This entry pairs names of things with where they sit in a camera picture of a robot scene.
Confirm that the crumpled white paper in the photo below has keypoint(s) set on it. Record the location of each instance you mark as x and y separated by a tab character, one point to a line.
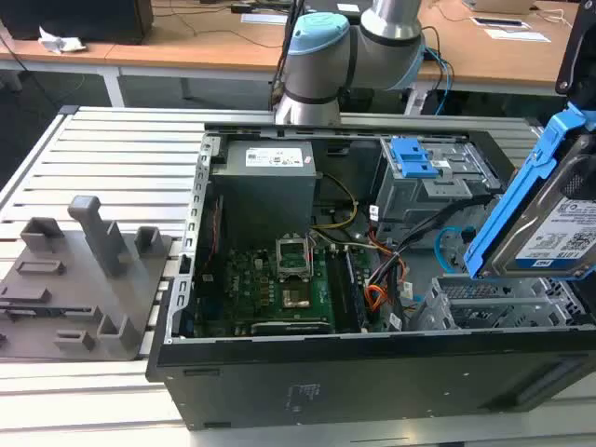
59	43

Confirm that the black RAM slot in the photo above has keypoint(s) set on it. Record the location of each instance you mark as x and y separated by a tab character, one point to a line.
341	288

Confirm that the hard disk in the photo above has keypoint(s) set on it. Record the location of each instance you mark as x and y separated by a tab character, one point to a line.
540	219

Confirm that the metal drive cage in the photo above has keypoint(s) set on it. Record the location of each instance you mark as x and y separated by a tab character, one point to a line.
433	181

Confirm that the grey parts rack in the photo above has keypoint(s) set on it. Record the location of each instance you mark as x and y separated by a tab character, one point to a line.
79	288

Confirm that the black computer tower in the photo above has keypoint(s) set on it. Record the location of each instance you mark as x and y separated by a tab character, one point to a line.
79	18

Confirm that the black expansion slot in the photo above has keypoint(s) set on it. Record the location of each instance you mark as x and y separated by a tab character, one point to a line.
288	327

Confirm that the metal disk bay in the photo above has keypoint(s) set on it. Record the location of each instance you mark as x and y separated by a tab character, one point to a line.
493	302

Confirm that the white paper sheet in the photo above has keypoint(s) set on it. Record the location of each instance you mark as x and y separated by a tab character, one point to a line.
263	18
517	34

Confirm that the black open PC case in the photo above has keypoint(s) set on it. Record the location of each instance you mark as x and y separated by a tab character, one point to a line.
372	372

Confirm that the CPU socket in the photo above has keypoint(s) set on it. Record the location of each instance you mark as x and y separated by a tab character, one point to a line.
295	298

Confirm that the wooden desk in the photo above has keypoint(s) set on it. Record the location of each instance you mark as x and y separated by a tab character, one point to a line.
233	42

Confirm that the blue drive cage latch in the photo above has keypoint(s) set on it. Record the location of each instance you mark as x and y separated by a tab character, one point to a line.
411	158

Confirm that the grey power supply unit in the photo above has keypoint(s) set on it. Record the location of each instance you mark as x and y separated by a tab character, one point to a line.
265	186

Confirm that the green motherboard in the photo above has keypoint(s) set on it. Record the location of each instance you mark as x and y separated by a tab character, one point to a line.
261	293

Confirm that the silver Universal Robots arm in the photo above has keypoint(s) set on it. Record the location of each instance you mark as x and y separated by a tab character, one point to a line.
316	60

